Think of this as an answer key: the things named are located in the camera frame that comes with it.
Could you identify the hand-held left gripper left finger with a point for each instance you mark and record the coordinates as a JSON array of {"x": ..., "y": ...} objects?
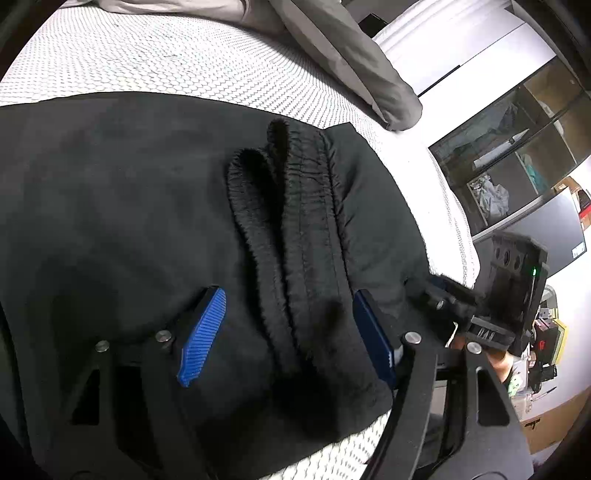
[{"x": 205, "y": 332}]

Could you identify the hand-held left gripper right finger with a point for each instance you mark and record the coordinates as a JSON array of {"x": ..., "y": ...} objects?
[{"x": 374, "y": 337}]

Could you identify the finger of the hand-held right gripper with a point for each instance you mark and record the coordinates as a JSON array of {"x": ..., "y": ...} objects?
[{"x": 450, "y": 288}]

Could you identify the black pants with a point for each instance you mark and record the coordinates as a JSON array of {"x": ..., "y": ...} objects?
[{"x": 138, "y": 207}]

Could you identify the person's right hand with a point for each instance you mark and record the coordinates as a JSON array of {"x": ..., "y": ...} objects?
[{"x": 502, "y": 367}]

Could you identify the black screen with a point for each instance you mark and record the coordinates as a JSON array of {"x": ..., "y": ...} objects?
[{"x": 540, "y": 230}]

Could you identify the cardboard box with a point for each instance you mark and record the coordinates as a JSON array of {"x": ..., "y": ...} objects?
[{"x": 554, "y": 420}]

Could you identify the glass door wardrobe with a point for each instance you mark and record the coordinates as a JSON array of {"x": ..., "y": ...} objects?
[{"x": 517, "y": 152}]

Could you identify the grey duvet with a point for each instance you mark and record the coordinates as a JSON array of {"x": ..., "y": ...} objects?
[{"x": 332, "y": 46}]

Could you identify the bed with honeycomb sheet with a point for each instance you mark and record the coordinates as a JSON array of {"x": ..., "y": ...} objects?
[{"x": 184, "y": 60}]

